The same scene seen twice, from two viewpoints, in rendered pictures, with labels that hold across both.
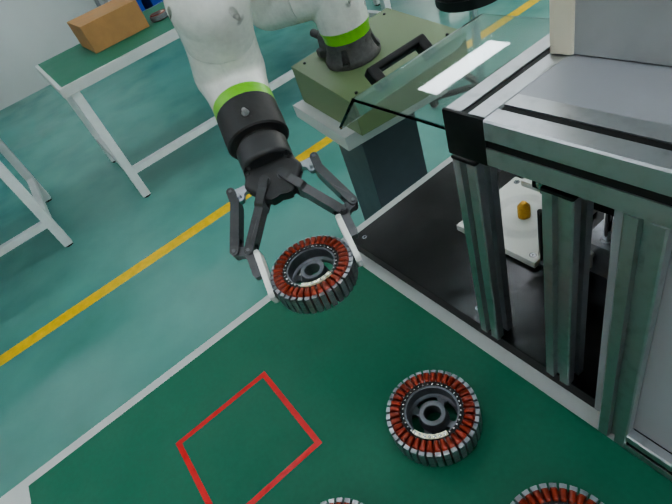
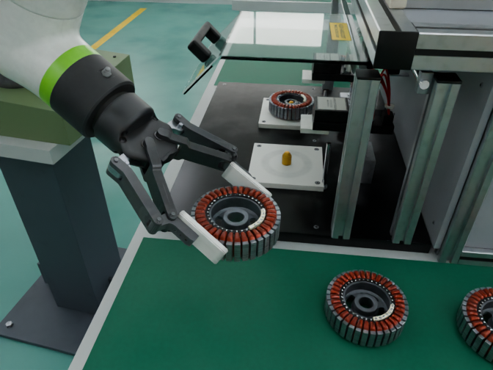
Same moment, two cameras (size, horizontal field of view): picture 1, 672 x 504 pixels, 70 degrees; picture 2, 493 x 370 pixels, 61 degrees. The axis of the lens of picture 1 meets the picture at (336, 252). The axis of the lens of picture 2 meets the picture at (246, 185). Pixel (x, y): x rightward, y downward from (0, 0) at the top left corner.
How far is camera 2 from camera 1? 0.47 m
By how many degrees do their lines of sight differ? 47
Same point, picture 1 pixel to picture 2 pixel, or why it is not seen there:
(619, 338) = (481, 170)
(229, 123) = (88, 86)
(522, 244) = (304, 179)
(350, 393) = (282, 335)
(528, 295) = not seen: hidden behind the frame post
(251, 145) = (126, 106)
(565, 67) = (412, 12)
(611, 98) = (464, 20)
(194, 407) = not seen: outside the picture
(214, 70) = (51, 27)
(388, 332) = (263, 276)
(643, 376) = (482, 196)
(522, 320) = not seen: hidden behind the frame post
